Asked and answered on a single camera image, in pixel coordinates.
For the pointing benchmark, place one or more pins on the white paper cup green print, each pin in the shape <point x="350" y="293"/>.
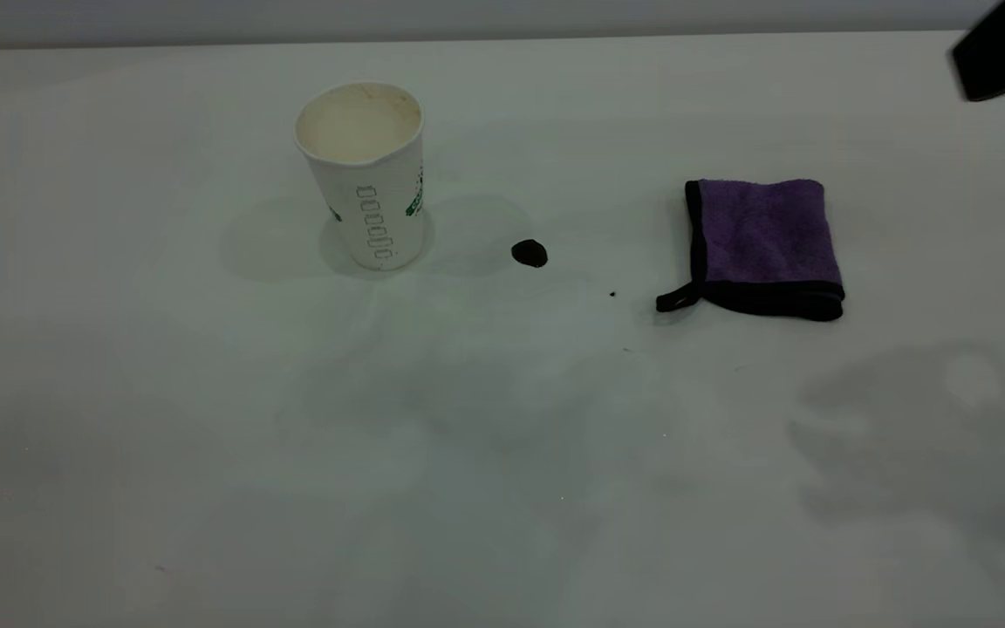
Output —
<point x="372" y="201"/>

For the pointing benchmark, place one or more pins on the dark liquid spill blob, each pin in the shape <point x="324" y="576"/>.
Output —
<point x="529" y="254"/>

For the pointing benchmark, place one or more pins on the purple cloth with black trim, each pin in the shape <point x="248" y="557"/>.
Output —
<point x="764" y="231"/>

